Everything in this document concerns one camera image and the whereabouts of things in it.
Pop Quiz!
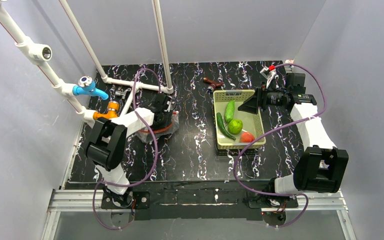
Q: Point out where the green fake cucumber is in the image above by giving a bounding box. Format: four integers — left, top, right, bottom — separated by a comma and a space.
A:
224, 100, 236, 123

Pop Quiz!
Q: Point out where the clear zip top bag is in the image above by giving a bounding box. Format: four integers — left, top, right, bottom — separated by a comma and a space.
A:
135, 110, 180, 144

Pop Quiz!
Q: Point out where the red fake tomato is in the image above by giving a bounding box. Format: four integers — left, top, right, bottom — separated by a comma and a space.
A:
239, 132, 255, 143

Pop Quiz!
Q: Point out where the dark green fake chili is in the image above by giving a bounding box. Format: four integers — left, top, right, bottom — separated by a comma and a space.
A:
216, 112, 236, 141

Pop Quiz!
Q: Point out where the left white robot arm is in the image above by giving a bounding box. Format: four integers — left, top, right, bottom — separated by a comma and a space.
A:
84, 93, 175, 196

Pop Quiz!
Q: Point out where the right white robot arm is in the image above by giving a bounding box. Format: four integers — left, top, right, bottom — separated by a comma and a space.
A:
238, 70, 349, 197

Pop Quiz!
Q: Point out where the yellow-green plastic basket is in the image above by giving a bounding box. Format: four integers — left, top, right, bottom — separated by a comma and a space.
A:
213, 89, 265, 151

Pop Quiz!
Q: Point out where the grey metal faucet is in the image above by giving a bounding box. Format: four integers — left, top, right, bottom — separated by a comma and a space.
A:
114, 86, 132, 100

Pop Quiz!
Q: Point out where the orange plastic faucet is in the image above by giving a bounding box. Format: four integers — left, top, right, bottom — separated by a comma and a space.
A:
93, 101, 120, 120

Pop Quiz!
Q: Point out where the blue plastic faucet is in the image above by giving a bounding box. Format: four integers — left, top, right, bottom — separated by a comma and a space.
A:
72, 76, 109, 100

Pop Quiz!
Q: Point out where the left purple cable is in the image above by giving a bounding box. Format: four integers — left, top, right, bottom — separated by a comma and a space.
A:
91, 68, 163, 231

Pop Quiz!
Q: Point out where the purple cable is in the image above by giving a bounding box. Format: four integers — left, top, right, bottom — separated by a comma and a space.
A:
91, 68, 163, 231
233, 63, 327, 229

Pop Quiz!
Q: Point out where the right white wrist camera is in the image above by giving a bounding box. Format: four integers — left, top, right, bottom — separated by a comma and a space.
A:
259, 65, 278, 89

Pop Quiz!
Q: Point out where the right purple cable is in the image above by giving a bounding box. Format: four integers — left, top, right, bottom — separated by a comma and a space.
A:
233, 63, 327, 229

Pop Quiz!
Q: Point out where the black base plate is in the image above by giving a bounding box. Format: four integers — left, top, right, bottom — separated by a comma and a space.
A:
99, 180, 299, 221

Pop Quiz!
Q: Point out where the aluminium frame rail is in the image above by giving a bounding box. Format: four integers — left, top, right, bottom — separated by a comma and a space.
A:
39, 61, 359, 240

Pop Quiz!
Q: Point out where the white PVC pipe frame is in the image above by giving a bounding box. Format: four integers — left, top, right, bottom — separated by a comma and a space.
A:
0, 0, 175, 130

